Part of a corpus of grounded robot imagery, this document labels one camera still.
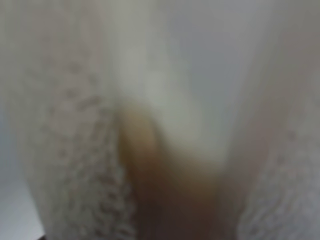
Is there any clear plastic drink bottle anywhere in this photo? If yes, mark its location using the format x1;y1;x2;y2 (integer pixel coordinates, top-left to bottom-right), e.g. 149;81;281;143
0;0;320;240

